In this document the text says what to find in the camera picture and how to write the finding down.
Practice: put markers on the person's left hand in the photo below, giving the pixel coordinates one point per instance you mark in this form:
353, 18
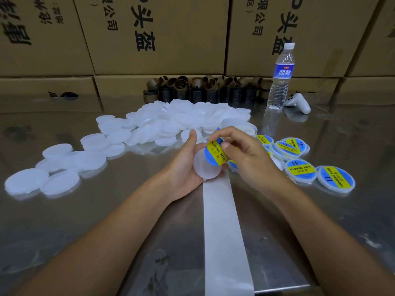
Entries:
179, 175

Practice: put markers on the person's right hand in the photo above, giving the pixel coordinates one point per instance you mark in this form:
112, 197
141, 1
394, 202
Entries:
259, 166

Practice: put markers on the pile of white plastic lids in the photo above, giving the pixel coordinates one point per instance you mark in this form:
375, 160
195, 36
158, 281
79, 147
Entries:
154, 119

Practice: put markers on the sticker roll with backing strip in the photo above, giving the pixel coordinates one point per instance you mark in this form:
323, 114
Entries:
227, 243

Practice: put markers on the person's right forearm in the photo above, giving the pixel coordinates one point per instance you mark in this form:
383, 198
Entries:
339, 249

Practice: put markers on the person's left forearm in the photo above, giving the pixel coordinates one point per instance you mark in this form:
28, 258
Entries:
95, 252

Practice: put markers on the white handheld controller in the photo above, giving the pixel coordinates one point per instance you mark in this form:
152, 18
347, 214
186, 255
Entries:
298, 103

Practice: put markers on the row of dark cardboard tubes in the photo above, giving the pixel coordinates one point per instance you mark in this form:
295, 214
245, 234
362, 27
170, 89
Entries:
188, 90

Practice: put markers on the clear plastic water bottle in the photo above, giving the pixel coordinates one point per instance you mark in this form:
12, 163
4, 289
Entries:
281, 78

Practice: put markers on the stack of brown cardboard boxes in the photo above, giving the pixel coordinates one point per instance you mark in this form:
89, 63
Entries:
160, 33

